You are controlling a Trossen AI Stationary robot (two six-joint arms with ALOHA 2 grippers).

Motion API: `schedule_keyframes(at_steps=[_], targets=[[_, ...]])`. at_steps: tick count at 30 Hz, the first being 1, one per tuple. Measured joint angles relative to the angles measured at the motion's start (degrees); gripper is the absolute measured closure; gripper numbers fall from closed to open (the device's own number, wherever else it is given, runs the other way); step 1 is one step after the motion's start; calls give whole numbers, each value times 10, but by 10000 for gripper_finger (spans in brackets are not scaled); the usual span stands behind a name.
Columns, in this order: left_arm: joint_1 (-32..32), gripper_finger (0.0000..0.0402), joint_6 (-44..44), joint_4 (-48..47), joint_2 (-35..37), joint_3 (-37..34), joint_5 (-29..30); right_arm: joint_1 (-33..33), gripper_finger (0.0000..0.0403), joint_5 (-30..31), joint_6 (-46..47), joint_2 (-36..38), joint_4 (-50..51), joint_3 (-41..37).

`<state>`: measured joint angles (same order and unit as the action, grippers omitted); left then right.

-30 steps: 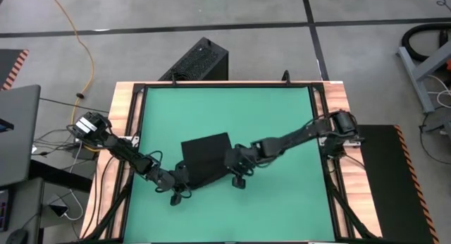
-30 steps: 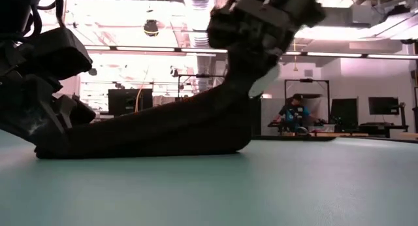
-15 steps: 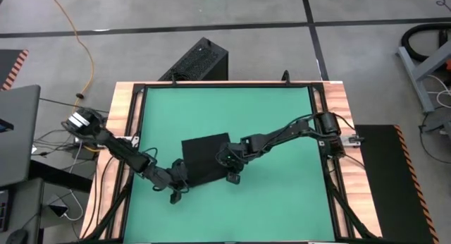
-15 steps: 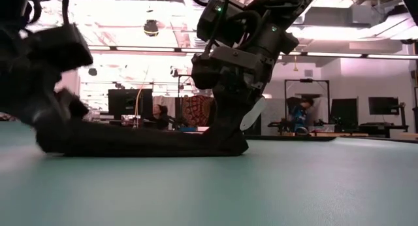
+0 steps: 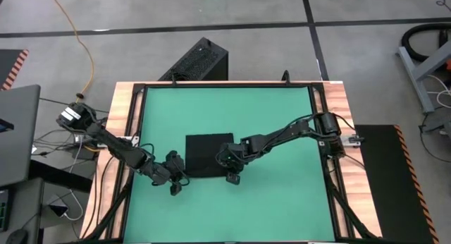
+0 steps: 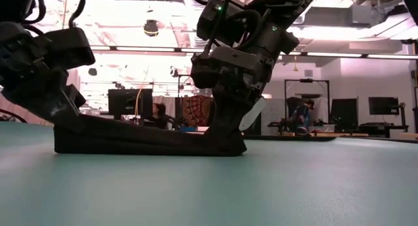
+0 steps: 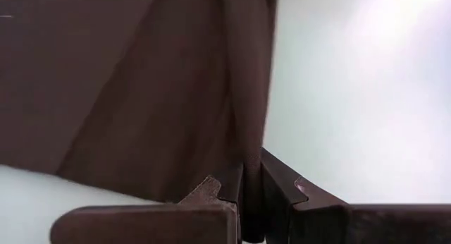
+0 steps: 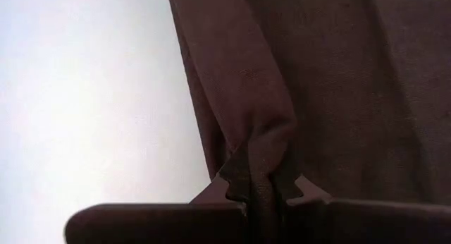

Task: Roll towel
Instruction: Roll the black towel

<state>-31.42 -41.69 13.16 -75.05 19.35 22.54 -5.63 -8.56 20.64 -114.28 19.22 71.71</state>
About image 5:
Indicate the black towel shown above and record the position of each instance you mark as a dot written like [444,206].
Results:
[206,152]

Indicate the grey laptop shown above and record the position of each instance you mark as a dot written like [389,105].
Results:
[19,138]

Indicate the black computer mouse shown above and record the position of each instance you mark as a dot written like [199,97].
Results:
[17,237]

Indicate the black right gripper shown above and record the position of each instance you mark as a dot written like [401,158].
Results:
[236,156]

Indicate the black orange-striped floor mat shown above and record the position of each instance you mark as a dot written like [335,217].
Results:
[387,184]
[10,67]

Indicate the black smartphone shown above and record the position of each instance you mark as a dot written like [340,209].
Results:
[58,210]

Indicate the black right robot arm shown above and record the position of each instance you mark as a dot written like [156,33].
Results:
[282,134]

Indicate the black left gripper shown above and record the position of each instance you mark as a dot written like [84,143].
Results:
[174,159]

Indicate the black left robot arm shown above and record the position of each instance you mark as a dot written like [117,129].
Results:
[116,145]

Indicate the green table mat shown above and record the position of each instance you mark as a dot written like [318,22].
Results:
[246,208]

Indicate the black perforated computer tower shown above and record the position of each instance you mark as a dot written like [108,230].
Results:
[201,60]

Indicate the grey side desk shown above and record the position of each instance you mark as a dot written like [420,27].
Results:
[24,208]

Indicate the grey metal stand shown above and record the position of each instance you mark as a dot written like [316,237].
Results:
[415,74]

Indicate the black table clamp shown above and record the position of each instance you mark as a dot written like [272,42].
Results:
[286,77]

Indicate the black metal table frame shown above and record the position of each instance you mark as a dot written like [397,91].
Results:
[225,85]

